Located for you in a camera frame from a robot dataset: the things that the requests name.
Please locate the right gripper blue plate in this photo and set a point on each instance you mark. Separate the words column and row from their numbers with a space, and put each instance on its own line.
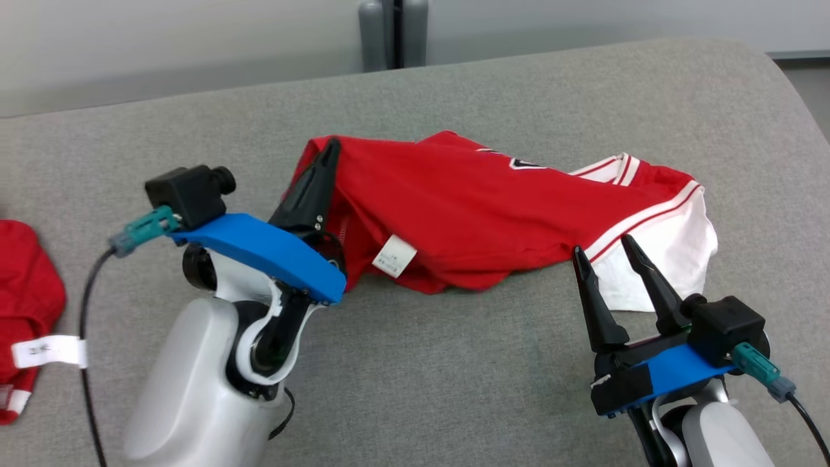
column 674, row 373

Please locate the red white shorts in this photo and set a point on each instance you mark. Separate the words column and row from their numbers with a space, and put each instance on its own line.
column 29, row 285

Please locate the grey wall post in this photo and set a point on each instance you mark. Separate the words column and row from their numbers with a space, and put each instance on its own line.
column 373, row 32

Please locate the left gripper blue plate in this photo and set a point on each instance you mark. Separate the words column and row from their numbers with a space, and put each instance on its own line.
column 272, row 250

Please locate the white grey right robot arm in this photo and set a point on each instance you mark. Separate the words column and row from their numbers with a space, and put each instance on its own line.
column 720, row 434

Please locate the red white lettered jersey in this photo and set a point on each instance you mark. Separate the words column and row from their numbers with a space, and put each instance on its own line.
column 467, row 207

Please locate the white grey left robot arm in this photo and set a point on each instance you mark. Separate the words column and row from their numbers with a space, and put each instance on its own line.
column 188, row 376

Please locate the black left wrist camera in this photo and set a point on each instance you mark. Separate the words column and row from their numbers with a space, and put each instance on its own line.
column 188, row 191

